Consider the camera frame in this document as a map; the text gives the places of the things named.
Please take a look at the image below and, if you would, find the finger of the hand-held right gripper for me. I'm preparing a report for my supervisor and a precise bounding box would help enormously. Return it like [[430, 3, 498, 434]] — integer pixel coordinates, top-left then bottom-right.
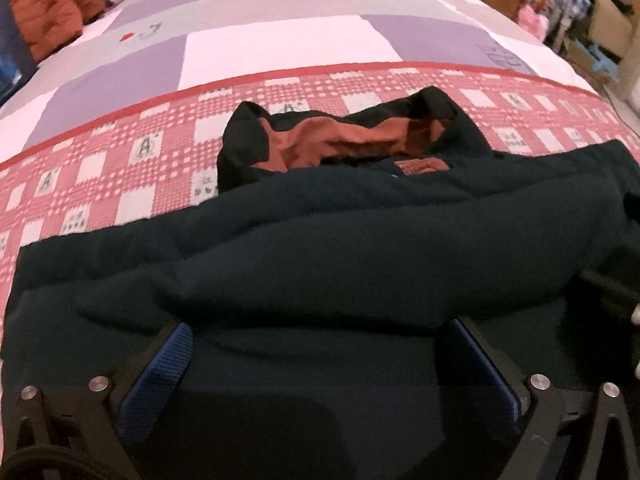
[[579, 269, 640, 382]]

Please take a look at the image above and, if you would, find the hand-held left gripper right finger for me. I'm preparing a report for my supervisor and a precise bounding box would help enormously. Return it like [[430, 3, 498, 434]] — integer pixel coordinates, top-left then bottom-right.
[[437, 317, 640, 480]]

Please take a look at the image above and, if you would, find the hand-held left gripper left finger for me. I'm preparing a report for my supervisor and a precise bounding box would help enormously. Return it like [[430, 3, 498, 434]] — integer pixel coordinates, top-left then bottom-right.
[[0, 321, 195, 480]]

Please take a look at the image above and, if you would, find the dark green jacket rust lining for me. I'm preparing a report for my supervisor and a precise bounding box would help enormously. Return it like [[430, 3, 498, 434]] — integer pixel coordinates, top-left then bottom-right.
[[0, 85, 640, 480]]

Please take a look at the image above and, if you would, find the open cardboard box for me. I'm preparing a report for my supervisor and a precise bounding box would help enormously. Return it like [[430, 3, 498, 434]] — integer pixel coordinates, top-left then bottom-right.
[[584, 0, 640, 67]]

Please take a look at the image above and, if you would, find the pink plush item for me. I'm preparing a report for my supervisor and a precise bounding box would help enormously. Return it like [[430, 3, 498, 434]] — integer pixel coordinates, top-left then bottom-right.
[[517, 5, 550, 42]]

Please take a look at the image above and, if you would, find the dark blue bag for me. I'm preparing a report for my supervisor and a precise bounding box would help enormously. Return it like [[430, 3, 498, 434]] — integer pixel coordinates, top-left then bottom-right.
[[0, 0, 39, 107]]

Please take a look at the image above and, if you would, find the rust puffer jacket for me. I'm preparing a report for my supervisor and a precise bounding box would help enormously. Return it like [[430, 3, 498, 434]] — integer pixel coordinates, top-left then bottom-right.
[[10, 0, 107, 62]]

